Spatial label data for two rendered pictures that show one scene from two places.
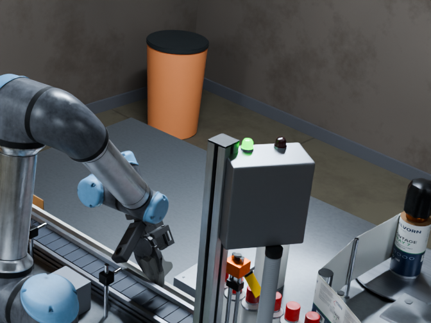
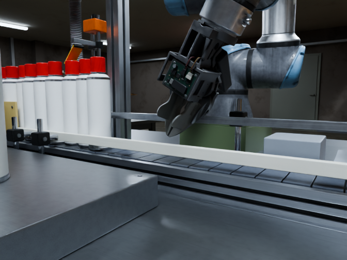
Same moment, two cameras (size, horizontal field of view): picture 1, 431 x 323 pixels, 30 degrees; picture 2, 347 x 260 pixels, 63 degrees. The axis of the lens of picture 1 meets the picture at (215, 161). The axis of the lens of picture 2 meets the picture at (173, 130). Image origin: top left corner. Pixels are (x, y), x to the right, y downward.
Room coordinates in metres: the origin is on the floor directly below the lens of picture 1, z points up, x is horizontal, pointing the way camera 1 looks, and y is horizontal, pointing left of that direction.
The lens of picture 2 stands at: (2.24, 0.08, 1.00)
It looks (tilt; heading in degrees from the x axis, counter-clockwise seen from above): 7 degrees down; 176
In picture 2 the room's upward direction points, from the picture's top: straight up
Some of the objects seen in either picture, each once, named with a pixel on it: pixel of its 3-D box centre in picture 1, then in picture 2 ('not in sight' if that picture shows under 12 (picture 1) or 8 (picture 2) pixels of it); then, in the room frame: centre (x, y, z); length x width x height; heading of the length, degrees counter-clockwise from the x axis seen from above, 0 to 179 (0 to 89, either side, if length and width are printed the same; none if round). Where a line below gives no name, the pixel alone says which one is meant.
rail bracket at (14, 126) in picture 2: not in sight; (22, 140); (1.51, -0.24, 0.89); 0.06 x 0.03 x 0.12; 143
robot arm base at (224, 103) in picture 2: not in sight; (228, 106); (1.36, 0.32, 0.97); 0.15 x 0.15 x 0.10
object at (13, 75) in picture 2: not in sight; (14, 101); (1.37, -0.32, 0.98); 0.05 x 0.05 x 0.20
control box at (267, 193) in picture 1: (261, 194); not in sight; (1.43, -0.10, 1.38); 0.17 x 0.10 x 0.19; 108
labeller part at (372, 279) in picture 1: (404, 272); not in sight; (1.93, -0.57, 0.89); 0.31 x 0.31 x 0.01
